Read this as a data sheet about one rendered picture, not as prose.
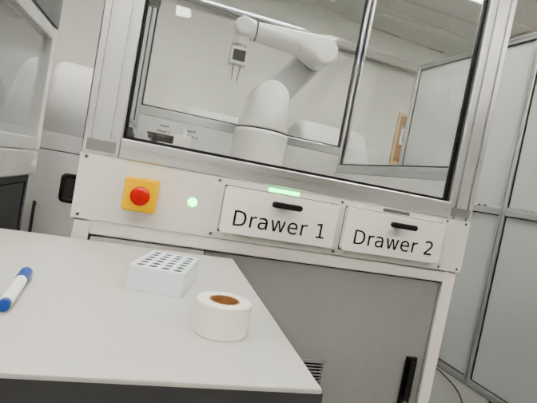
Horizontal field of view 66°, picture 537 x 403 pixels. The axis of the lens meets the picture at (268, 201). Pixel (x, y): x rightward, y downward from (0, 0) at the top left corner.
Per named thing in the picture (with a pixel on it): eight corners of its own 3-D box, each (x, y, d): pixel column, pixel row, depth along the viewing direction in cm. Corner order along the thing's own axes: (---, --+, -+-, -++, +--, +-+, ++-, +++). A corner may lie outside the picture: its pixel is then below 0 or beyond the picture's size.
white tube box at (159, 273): (180, 298, 62) (184, 273, 62) (125, 288, 62) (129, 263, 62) (195, 279, 74) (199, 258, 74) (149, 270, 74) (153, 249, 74)
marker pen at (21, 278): (9, 313, 46) (12, 299, 46) (-7, 313, 46) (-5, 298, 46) (32, 277, 59) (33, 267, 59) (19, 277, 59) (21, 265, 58)
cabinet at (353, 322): (407, 541, 121) (465, 273, 116) (17, 561, 95) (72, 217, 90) (303, 377, 212) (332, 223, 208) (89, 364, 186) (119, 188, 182)
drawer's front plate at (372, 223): (438, 264, 112) (446, 224, 112) (340, 249, 105) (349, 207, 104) (434, 262, 114) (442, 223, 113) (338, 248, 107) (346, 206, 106)
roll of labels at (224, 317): (236, 347, 48) (241, 314, 48) (181, 331, 50) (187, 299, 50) (252, 329, 55) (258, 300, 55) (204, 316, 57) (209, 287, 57)
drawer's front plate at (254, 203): (332, 248, 104) (340, 205, 104) (218, 231, 97) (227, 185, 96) (329, 247, 106) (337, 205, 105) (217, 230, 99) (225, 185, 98)
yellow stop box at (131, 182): (154, 214, 90) (160, 181, 89) (120, 209, 88) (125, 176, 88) (155, 212, 95) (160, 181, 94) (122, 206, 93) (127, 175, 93)
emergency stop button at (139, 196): (148, 207, 87) (151, 189, 87) (128, 204, 86) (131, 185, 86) (148, 205, 90) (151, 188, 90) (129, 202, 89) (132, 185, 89)
